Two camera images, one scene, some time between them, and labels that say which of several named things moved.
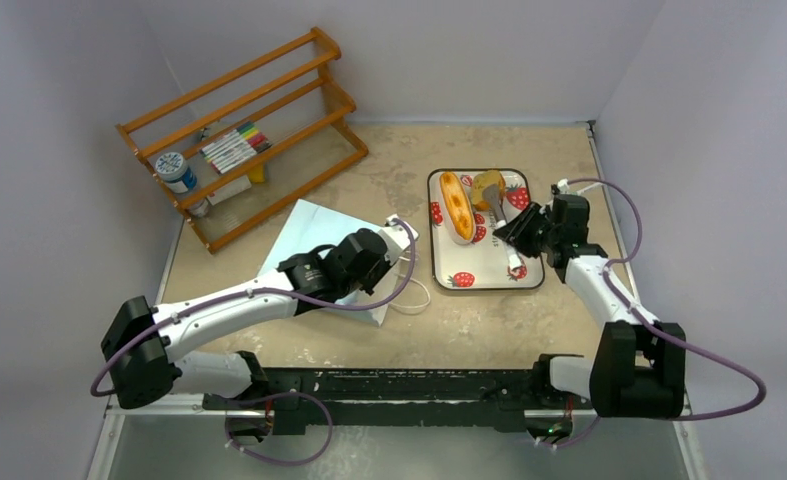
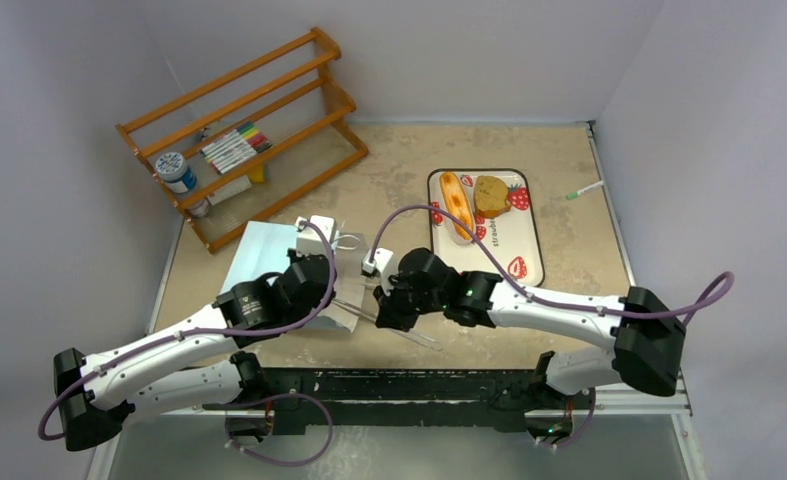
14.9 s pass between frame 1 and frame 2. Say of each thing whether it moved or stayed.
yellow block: stayed
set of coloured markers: stayed
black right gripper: moved
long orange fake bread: stayed
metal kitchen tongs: moved
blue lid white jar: stayed
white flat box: stayed
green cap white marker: stayed
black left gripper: moved
